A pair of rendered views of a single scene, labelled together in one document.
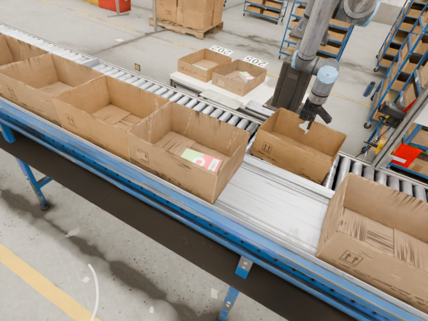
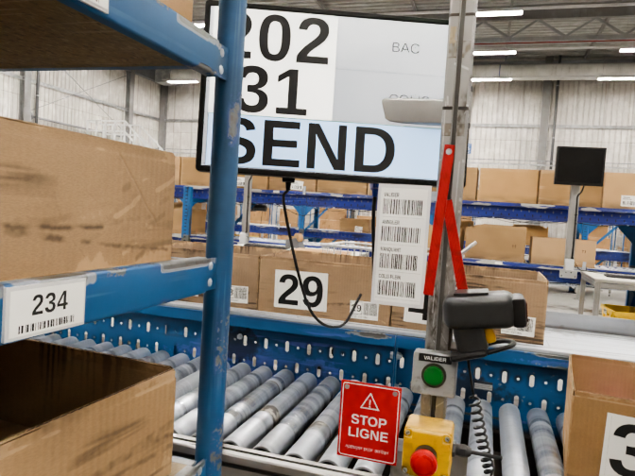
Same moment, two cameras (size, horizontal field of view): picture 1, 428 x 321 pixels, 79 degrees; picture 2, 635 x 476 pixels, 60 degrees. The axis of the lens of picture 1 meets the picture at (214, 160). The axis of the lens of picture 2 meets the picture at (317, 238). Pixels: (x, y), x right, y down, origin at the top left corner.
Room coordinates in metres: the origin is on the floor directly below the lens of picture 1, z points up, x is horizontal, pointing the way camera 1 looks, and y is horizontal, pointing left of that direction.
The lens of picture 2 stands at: (2.05, -1.21, 1.20)
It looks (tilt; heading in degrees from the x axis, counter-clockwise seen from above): 3 degrees down; 175
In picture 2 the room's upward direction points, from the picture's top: 4 degrees clockwise
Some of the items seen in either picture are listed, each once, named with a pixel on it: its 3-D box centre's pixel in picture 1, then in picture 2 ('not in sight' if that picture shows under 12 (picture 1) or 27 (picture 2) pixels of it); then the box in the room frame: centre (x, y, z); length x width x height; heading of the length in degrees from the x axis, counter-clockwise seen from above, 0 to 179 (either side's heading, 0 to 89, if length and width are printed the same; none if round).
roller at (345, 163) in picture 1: (340, 186); (513, 452); (0.98, -0.67, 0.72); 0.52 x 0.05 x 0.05; 158
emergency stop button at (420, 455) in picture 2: not in sight; (424, 459); (1.27, -0.95, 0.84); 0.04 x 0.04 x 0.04; 68
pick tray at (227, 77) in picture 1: (240, 76); not in sight; (1.96, -0.10, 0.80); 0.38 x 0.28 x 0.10; 152
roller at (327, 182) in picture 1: (328, 181); (547, 458); (1.00, -0.61, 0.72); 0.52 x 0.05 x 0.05; 158
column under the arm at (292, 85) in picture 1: (292, 85); not in sight; (1.70, -0.45, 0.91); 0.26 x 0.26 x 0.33; 64
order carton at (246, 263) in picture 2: not in sight; (220, 273); (0.21, -1.34, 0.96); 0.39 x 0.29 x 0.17; 67
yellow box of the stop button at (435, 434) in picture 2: (376, 144); (452, 452); (1.25, -0.90, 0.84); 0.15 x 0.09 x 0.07; 68
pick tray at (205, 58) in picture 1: (205, 64); not in sight; (2.09, 0.19, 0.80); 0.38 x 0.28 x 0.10; 153
